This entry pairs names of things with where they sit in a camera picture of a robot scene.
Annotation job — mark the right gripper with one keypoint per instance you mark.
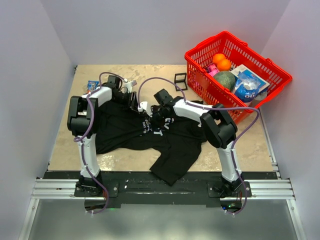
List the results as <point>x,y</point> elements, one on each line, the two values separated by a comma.
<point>155,122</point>

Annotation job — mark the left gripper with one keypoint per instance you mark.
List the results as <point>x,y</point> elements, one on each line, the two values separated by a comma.
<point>132,104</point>

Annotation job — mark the black printed t-shirt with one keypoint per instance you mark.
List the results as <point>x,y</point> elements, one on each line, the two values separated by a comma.
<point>179,140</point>

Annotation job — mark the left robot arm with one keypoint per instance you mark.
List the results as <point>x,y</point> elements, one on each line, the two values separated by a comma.
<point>83,118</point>

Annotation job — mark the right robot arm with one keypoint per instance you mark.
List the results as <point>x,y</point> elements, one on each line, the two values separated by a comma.
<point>218,127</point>

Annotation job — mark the blue candy packet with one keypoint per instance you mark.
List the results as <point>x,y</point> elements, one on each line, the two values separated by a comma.
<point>92,87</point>

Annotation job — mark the pink be you box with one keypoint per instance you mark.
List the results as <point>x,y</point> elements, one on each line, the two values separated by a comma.
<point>212,69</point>

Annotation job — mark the green netted melon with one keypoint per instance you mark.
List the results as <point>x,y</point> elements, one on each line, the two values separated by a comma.
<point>226,79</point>

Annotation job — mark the red plastic shopping basket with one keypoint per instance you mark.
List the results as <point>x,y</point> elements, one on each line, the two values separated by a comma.
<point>238,52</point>

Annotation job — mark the upper orange fruit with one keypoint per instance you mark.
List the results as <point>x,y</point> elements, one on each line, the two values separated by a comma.
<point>218,57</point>

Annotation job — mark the orange fruit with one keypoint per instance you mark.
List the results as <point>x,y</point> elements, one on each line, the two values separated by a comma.
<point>218,57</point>
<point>224,65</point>

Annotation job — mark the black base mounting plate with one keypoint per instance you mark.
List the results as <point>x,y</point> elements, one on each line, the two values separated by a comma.
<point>194,188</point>

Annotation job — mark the lower orange fruit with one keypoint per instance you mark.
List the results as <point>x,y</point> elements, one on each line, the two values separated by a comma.
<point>224,65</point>

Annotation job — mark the blue plastic package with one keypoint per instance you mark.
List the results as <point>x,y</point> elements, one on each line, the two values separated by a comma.
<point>246,89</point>

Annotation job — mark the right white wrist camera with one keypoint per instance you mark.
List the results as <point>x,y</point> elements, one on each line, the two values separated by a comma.
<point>144,107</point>

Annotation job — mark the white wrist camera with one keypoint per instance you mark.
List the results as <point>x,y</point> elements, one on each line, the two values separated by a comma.
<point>144,107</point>
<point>129,84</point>

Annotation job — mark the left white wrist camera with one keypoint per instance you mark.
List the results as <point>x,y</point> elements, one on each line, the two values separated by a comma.
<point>129,84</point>

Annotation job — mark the black wire frame cube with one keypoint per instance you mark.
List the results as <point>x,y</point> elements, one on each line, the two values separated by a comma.
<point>180,80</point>

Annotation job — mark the aluminium rail frame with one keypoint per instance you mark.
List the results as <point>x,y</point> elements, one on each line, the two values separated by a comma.
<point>142,207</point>

